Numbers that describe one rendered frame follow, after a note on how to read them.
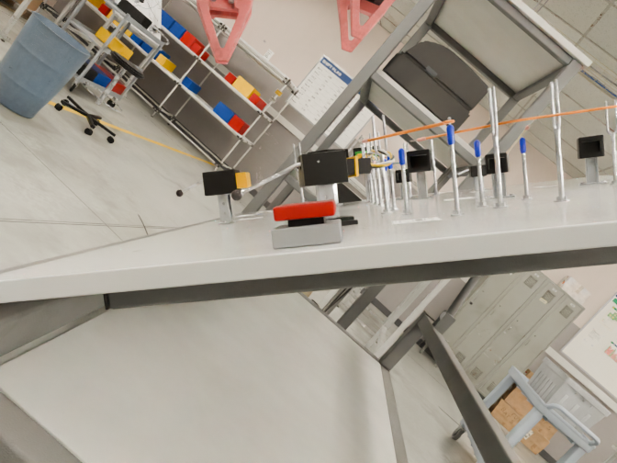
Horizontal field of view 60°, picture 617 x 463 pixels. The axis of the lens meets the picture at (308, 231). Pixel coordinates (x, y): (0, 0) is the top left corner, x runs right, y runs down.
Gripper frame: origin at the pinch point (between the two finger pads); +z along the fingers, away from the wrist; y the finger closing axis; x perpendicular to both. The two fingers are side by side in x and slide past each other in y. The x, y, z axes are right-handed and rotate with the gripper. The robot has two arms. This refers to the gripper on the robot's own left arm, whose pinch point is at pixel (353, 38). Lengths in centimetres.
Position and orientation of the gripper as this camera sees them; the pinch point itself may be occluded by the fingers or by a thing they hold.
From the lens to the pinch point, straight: 72.2
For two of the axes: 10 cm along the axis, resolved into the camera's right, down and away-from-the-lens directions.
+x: -9.3, -3.2, -1.6
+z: -3.2, 9.5, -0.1
